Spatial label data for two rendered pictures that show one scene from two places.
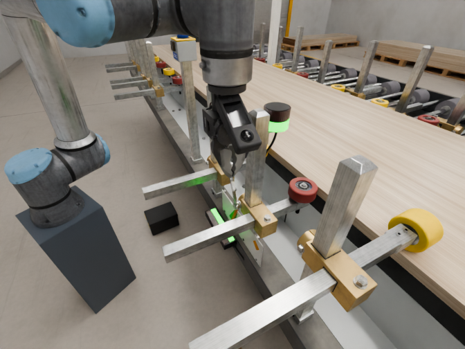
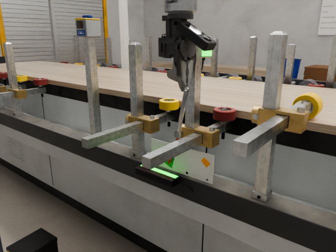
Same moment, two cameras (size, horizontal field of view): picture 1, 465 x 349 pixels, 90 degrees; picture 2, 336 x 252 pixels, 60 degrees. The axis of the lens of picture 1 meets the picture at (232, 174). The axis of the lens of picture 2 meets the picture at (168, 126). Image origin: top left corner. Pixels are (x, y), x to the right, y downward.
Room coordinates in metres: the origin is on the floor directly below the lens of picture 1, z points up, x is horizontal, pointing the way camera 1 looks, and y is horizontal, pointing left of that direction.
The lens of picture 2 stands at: (-0.32, 0.40, 1.15)
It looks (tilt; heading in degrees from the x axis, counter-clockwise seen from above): 17 degrees down; 335
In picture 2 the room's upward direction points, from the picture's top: straight up
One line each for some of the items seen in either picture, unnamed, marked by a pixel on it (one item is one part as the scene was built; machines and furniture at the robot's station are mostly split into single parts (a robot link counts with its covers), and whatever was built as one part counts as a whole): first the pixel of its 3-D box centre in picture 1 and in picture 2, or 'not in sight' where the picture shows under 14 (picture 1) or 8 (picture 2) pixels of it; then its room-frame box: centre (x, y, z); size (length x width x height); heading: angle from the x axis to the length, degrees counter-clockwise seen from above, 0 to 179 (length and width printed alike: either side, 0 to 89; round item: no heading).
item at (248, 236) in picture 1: (239, 225); (179, 160); (0.50, -0.02, 0.75); 0.26 x 0.01 x 0.10; 27
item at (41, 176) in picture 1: (40, 175); not in sight; (0.71, 0.74, 0.79); 0.17 x 0.15 x 0.18; 148
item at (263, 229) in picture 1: (257, 212); (198, 134); (0.46, -0.07, 0.85); 0.14 x 0.06 x 0.05; 27
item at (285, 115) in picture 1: (277, 111); not in sight; (0.50, -0.10, 1.13); 0.06 x 0.06 x 0.02
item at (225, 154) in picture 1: (221, 158); (175, 75); (0.44, 0.03, 1.05); 0.06 x 0.03 x 0.09; 27
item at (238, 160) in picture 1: (233, 155); (181, 74); (0.45, 0.00, 1.04); 0.06 x 0.03 x 0.09; 27
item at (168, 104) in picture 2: not in sight; (169, 112); (0.73, -0.09, 0.85); 0.08 x 0.08 x 0.11
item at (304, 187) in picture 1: (300, 199); (223, 123); (0.51, -0.20, 0.85); 0.08 x 0.08 x 0.11
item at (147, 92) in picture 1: (150, 92); (8, 95); (1.54, 0.54, 0.84); 0.44 x 0.03 x 0.04; 117
